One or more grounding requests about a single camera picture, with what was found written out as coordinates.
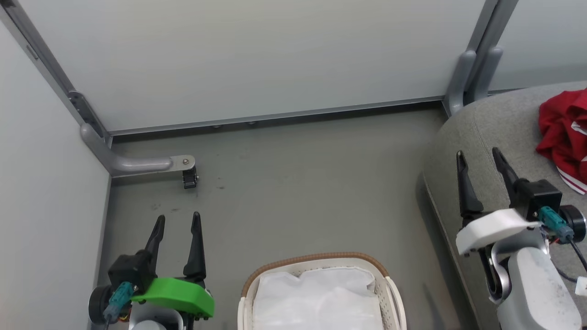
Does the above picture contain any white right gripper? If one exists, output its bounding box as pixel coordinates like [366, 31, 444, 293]
[455, 147, 542, 256]

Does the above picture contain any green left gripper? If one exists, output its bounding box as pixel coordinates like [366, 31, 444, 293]
[131, 211, 215, 320]

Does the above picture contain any red garment with white trim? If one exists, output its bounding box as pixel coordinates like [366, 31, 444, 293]
[536, 88, 587, 195]

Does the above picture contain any white plastic laundry basket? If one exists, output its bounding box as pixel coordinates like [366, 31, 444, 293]
[237, 252, 407, 330]

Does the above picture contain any white cloth in basket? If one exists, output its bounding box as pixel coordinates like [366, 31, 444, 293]
[251, 267, 385, 330]

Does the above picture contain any grey fabric sofa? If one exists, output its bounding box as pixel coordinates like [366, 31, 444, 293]
[422, 82, 587, 330]

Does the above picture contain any grey partition foot with caster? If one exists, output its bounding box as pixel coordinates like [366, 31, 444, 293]
[80, 123, 199, 189]

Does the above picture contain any teal right camera connector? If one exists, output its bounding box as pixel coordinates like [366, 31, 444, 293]
[537, 206, 575, 243]

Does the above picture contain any teal camera connector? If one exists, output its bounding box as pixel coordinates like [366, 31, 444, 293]
[537, 206, 575, 243]
[103, 282, 133, 321]

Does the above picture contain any teal left camera connector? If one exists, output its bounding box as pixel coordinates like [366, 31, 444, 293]
[103, 282, 133, 321]

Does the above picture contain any grey partition post foot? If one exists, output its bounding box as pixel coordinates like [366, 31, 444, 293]
[443, 49, 477, 117]
[465, 46, 504, 104]

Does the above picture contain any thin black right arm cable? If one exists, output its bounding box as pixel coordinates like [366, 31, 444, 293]
[553, 238, 587, 285]

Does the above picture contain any grey partition floor rail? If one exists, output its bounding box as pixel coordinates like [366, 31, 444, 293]
[109, 95, 446, 137]

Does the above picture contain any grey slanted partition post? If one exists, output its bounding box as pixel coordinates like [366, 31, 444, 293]
[0, 0, 111, 146]

